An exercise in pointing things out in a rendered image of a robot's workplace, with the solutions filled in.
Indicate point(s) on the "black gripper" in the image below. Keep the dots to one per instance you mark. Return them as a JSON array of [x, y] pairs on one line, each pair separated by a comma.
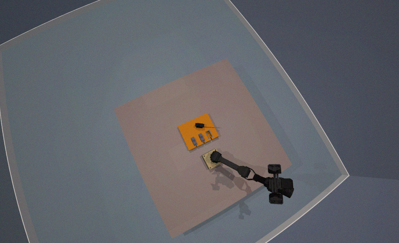
[[274, 184]]

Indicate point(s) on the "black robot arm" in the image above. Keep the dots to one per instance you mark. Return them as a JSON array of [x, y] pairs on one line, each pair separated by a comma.
[[286, 184]]

